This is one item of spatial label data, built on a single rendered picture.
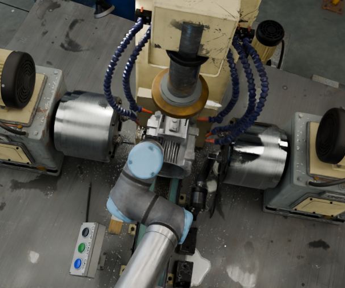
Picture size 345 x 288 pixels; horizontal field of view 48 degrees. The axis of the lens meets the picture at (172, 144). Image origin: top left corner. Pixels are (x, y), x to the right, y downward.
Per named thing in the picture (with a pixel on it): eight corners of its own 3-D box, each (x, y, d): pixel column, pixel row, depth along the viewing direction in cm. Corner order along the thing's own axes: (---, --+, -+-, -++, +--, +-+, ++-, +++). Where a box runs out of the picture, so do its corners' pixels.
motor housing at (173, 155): (149, 128, 160) (151, 106, 143) (194, 137, 160) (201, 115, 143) (139, 173, 152) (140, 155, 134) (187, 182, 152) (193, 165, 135)
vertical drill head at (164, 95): (155, 85, 137) (163, -24, 93) (204, 94, 137) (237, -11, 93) (145, 130, 130) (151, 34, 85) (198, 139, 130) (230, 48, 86)
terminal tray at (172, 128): (161, 112, 146) (162, 103, 139) (189, 118, 146) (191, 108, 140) (155, 141, 141) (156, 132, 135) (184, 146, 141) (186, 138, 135)
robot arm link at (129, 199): (136, 231, 102) (156, 190, 101) (98, 210, 103) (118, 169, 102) (143, 222, 111) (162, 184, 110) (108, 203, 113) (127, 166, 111)
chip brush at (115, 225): (120, 184, 162) (120, 184, 161) (132, 187, 161) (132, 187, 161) (107, 232, 153) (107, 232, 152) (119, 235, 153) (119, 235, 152)
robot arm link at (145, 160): (119, 171, 100) (136, 137, 100) (125, 164, 113) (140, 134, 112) (152, 187, 101) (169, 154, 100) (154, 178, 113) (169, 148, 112)
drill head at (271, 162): (202, 131, 162) (213, 100, 139) (297, 147, 163) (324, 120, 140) (195, 187, 152) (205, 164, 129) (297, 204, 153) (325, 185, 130)
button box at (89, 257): (91, 226, 134) (80, 222, 130) (107, 226, 130) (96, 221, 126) (79, 277, 126) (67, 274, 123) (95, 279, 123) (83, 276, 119)
